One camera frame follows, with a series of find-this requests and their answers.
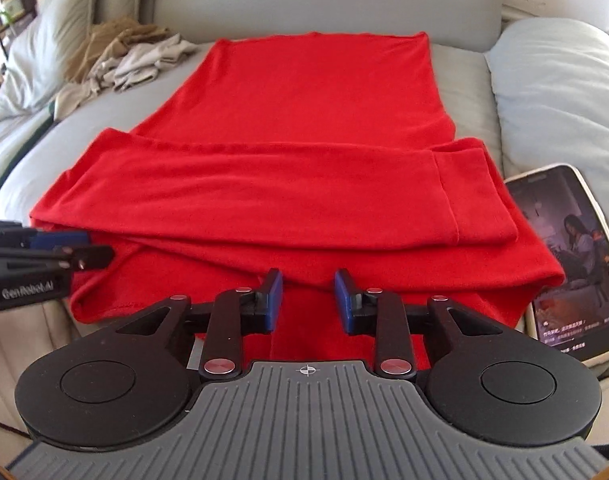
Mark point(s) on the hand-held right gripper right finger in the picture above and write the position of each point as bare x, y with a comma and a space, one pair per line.
341, 305

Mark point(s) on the tan garment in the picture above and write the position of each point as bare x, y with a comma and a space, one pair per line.
109, 42

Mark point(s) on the light grey pillow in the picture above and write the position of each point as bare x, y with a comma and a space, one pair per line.
554, 85

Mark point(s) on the dark bookshelf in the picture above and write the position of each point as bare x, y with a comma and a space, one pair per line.
4, 15

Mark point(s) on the red garment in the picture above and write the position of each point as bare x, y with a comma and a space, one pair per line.
304, 185

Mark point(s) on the white garment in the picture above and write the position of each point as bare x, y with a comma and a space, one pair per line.
144, 62

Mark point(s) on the grey sofa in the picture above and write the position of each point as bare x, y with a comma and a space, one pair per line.
459, 85

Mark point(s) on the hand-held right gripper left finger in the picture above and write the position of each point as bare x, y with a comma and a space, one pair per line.
275, 305

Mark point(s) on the tablet with cream case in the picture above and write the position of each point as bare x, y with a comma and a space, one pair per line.
569, 270

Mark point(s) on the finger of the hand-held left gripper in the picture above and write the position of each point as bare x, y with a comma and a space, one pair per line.
59, 240
92, 257

